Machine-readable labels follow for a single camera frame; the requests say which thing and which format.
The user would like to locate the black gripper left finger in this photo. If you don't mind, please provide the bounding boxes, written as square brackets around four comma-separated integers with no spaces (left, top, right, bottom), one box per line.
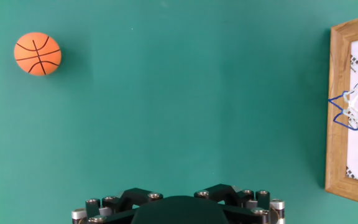
[71,187,164,224]

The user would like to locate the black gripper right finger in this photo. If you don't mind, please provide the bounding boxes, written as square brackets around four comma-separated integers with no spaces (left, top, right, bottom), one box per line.
[193,183,285,224]

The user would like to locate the orange mini basketball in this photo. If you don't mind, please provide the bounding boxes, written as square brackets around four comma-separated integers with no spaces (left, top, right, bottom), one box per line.
[13,32,62,77]

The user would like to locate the wooden-framed mini basketball hoop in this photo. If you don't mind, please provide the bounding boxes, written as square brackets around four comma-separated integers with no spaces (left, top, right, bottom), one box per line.
[324,12,358,208]

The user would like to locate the green table mat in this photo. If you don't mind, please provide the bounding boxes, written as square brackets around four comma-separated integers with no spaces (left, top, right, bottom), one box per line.
[0,0,358,224]

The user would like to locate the white hoop with net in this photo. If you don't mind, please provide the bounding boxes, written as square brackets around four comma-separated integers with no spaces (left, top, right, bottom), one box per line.
[328,73,358,146]

